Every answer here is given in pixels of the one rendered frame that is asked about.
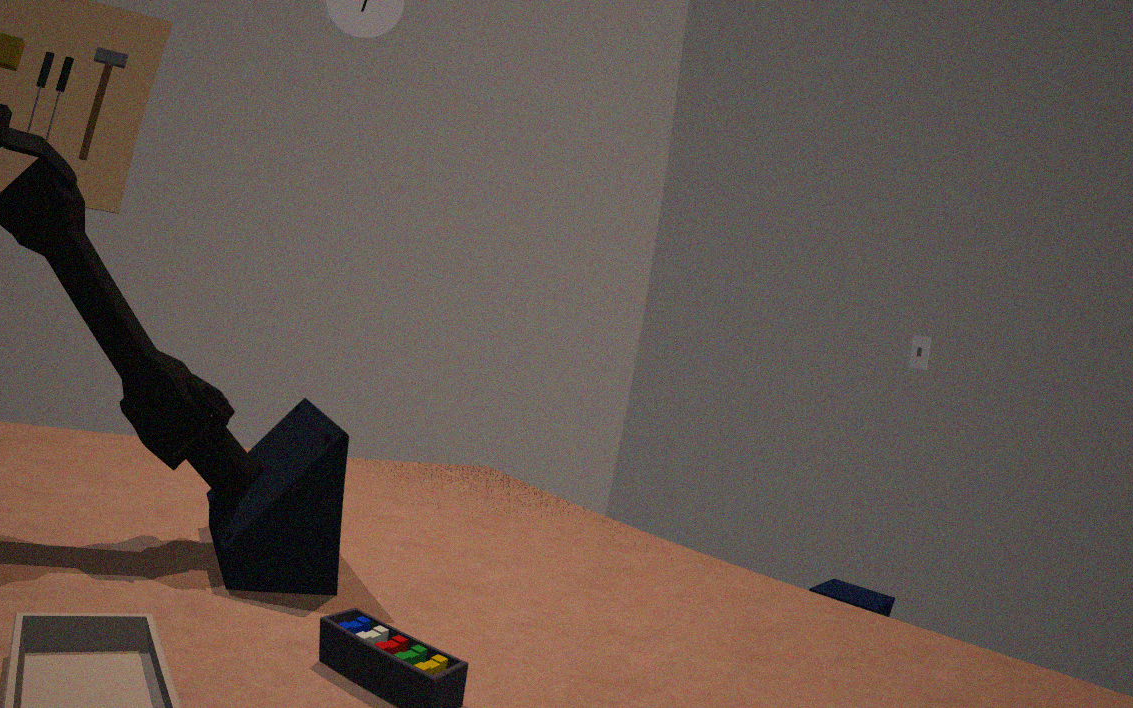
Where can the green fuse with metal prongs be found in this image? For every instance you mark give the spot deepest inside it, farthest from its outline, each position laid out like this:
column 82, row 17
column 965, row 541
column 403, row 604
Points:
column 414, row 656

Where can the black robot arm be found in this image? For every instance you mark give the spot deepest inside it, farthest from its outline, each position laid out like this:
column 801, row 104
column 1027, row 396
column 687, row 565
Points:
column 168, row 406

